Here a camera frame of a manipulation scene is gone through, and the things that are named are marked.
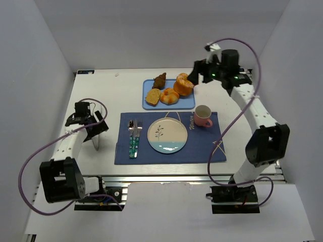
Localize fork with green handle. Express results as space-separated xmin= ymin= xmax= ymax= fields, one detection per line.
xmin=135 ymin=120 xmax=142 ymax=158

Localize blue label sticker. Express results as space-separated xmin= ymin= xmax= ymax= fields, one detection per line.
xmin=77 ymin=70 xmax=95 ymax=75

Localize yellow bread slice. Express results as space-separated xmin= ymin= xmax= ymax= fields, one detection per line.
xmin=145 ymin=88 xmax=161 ymax=106

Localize brown chocolate croissant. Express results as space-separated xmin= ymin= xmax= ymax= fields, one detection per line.
xmin=152 ymin=73 xmax=167 ymax=90

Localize knife with green handle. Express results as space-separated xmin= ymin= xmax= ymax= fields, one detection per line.
xmin=132 ymin=120 xmax=138 ymax=158

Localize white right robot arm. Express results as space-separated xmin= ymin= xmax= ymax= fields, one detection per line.
xmin=188 ymin=44 xmax=290 ymax=188

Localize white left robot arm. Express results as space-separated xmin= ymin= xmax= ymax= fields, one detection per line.
xmin=39 ymin=101 xmax=109 ymax=203

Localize sugar-topped tall orange bun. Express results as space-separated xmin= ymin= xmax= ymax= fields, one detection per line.
xmin=173 ymin=73 xmax=194 ymax=96

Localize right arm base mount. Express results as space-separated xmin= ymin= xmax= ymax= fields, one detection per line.
xmin=205 ymin=185 xmax=260 ymax=214

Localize pink mug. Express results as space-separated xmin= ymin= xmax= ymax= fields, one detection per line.
xmin=193 ymin=105 xmax=213 ymax=128

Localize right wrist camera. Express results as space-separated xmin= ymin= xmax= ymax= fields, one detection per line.
xmin=204 ymin=43 xmax=222 ymax=64

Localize orange striped round bun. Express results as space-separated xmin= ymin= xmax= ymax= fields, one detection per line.
xmin=160 ymin=88 xmax=180 ymax=105

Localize spoon with green handle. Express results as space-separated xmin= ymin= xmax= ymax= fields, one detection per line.
xmin=128 ymin=120 xmax=134 ymax=159

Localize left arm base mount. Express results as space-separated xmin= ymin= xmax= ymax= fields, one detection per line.
xmin=74 ymin=176 xmax=127 ymax=211

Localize cream and blue plate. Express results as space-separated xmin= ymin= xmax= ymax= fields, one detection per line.
xmin=147 ymin=117 xmax=188 ymax=154

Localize blue cloth placemat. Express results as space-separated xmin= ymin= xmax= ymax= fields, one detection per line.
xmin=114 ymin=112 xmax=221 ymax=165

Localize light blue tray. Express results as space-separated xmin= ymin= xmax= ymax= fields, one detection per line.
xmin=142 ymin=79 xmax=195 ymax=110

